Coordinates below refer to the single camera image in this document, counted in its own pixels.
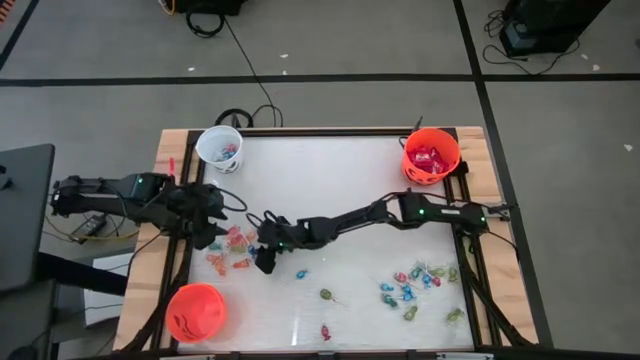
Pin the green lollipop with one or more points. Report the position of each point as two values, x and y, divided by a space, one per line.
437 272
410 313
453 275
326 294
455 315

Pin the black equipment box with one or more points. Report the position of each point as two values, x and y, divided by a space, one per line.
210 5

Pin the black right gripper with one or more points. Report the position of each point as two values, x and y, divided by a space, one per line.
287 235

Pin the teal lollipop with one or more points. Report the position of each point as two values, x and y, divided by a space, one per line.
416 272
390 301

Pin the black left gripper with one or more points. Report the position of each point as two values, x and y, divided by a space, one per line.
197 207

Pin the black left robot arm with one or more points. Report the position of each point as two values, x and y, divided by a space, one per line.
100 197

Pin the orange striped object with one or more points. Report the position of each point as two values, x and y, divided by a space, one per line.
4 7

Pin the light wooden table border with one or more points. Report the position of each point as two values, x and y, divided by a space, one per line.
160 150

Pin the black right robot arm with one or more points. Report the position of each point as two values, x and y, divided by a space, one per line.
360 220

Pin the teal wrapped fruit chew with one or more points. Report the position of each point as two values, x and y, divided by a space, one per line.
215 246

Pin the white flat box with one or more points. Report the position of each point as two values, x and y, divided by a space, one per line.
107 310

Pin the dark grey desk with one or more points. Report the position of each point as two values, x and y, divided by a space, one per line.
25 215

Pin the pink lollipop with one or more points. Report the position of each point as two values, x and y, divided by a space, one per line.
400 277

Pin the black desk leg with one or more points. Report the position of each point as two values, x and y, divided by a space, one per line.
80 275

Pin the orange jack-o-lantern bucket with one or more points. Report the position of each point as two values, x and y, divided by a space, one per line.
195 315
415 177

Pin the black computer case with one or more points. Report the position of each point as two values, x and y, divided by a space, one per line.
550 25

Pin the black power adapter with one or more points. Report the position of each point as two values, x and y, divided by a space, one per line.
90 226

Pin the dark red wrapped lollipop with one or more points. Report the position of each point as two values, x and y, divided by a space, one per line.
325 332

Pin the white jack-o-lantern bucket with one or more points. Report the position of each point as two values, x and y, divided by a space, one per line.
207 142

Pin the green wrapped fruit chew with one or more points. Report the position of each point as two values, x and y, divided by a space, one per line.
238 248

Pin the red Skittles candy bag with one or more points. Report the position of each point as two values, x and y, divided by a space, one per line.
436 154
419 161
439 168

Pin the blue lollipop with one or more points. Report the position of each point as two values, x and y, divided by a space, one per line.
426 280
253 251
301 274
407 293
387 287
224 156

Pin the black metal table frame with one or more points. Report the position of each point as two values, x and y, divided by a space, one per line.
193 160

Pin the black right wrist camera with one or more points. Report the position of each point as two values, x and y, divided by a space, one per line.
266 261

